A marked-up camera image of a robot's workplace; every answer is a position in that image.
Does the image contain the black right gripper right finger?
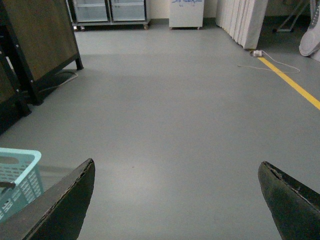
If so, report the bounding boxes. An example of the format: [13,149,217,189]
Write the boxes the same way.
[257,161,320,240]

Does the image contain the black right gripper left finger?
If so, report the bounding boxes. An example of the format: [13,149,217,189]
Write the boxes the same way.
[0,158,96,240]

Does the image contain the light blue plastic basket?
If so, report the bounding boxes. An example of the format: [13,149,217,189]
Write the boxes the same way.
[0,147,45,222]

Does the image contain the white standing fan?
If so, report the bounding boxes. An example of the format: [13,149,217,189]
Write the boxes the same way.
[299,1,320,62]

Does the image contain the white folded partition panels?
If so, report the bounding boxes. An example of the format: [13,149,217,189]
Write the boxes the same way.
[215,0,268,50]

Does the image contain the glass door display fridge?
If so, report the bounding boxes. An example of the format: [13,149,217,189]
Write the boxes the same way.
[66,0,151,31]

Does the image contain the white chest freezer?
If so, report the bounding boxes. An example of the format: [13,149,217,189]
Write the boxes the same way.
[169,0,205,30]

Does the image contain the white floor cable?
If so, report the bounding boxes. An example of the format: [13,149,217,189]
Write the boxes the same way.
[237,51,301,75]

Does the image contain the wooden shelf unit black frame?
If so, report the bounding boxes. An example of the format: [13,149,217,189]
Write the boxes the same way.
[0,0,84,133]

